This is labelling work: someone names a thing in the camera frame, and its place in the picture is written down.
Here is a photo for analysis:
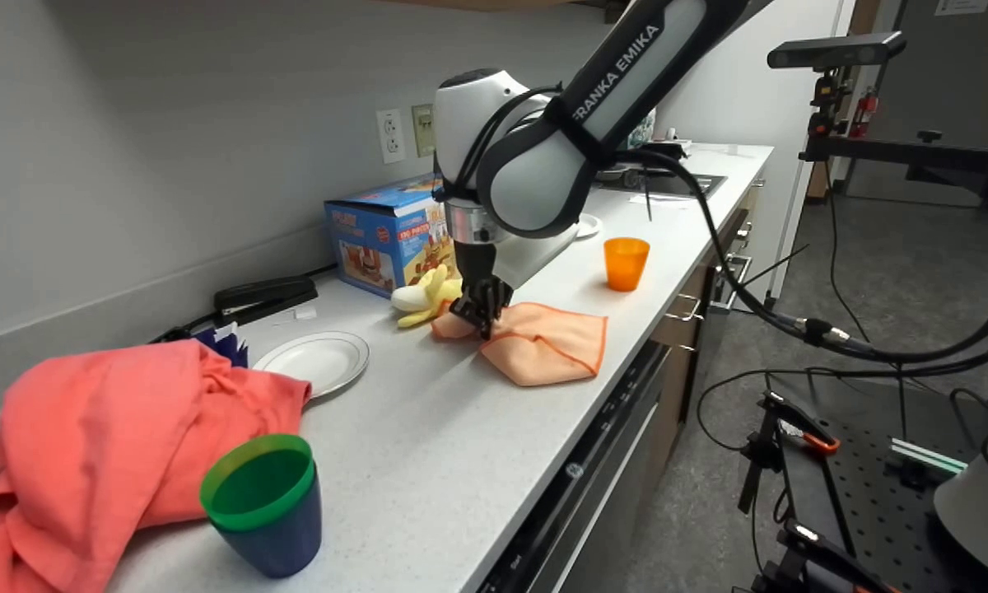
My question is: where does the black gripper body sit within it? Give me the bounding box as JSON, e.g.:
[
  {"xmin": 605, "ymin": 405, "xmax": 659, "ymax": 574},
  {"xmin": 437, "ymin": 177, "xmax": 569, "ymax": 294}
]
[{"xmin": 452, "ymin": 238, "xmax": 503, "ymax": 296}]

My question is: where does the blue cup with green rim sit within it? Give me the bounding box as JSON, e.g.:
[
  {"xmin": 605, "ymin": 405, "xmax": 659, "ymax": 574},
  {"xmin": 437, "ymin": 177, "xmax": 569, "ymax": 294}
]
[{"xmin": 196, "ymin": 431, "xmax": 325, "ymax": 582}]

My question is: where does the white wall outlet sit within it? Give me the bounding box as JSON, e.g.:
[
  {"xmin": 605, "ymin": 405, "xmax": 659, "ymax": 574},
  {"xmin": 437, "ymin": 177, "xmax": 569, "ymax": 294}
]
[{"xmin": 375, "ymin": 105, "xmax": 413, "ymax": 164}]

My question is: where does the black stereo camera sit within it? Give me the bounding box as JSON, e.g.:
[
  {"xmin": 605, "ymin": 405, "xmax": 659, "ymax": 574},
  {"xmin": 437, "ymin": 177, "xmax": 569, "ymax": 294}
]
[{"xmin": 764, "ymin": 27, "xmax": 914, "ymax": 73}]

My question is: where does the black cooktop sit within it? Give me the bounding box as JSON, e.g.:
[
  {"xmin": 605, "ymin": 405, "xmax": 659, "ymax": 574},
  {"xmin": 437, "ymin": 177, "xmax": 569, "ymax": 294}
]
[{"xmin": 589, "ymin": 161, "xmax": 731, "ymax": 206}]

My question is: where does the yellow plush banana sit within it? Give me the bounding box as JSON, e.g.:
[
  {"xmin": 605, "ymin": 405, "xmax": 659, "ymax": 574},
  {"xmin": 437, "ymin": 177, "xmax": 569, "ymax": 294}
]
[{"xmin": 388, "ymin": 261, "xmax": 463, "ymax": 332}]

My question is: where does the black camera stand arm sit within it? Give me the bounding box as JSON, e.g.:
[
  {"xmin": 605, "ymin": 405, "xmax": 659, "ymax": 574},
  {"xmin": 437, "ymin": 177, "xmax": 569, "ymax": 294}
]
[{"xmin": 799, "ymin": 63, "xmax": 988, "ymax": 217}]

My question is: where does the black stapler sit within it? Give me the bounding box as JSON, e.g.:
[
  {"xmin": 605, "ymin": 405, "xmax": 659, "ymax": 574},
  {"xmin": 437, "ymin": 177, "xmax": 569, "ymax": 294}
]
[{"xmin": 211, "ymin": 273, "xmax": 322, "ymax": 331}]

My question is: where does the beige wall switch plate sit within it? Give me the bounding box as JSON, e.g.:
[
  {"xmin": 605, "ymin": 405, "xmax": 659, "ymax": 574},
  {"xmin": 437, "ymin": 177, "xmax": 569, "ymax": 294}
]
[{"xmin": 409, "ymin": 100, "xmax": 440, "ymax": 161}]

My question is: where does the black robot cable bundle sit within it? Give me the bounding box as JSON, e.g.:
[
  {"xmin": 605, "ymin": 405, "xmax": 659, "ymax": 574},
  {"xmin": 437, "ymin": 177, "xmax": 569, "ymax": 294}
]
[{"xmin": 448, "ymin": 83, "xmax": 988, "ymax": 374}]

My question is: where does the black bowl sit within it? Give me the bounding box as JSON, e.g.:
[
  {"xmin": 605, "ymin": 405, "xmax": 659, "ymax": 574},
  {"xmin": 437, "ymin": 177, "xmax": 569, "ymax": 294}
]
[{"xmin": 624, "ymin": 140, "xmax": 691, "ymax": 167}]

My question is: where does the orange translucent plastic cup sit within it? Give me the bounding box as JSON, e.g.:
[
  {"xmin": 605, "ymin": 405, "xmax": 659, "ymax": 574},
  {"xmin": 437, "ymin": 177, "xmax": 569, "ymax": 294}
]
[{"xmin": 604, "ymin": 235, "xmax": 652, "ymax": 294}]

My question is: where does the grey round base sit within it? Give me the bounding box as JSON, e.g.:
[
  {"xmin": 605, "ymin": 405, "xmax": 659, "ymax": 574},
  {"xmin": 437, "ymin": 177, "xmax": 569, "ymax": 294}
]
[{"xmin": 931, "ymin": 394, "xmax": 988, "ymax": 586}]

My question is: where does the toy food set box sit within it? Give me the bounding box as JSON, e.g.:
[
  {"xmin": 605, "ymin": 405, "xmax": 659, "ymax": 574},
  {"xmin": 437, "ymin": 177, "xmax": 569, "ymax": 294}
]
[{"xmin": 322, "ymin": 176, "xmax": 457, "ymax": 304}]

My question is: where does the coral red cloth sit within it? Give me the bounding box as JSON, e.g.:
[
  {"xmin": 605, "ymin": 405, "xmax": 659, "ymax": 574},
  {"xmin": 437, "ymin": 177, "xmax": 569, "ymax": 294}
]
[{"xmin": 0, "ymin": 340, "xmax": 312, "ymax": 593}]

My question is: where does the black breadboard table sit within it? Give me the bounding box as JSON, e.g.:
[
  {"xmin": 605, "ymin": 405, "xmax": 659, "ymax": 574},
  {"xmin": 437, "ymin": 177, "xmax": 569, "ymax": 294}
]
[{"xmin": 736, "ymin": 414, "xmax": 988, "ymax": 593}]

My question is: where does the orange cloth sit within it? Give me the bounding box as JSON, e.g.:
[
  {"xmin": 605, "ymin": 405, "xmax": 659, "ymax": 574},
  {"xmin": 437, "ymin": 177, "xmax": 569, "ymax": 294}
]
[{"xmin": 428, "ymin": 299, "xmax": 614, "ymax": 389}]

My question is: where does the orange handled clamp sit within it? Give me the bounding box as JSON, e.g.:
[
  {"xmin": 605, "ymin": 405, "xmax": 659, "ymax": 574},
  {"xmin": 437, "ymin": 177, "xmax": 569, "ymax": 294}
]
[{"xmin": 757, "ymin": 389, "xmax": 848, "ymax": 462}]

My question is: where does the dark blue packet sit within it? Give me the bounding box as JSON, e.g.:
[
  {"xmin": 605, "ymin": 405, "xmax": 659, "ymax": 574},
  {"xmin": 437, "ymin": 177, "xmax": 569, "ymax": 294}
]
[{"xmin": 190, "ymin": 324, "xmax": 253, "ymax": 371}]

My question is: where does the wooden base cabinet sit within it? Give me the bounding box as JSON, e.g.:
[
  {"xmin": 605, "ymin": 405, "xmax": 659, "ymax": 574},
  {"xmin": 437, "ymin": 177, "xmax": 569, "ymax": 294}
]
[{"xmin": 645, "ymin": 195, "xmax": 769, "ymax": 441}]

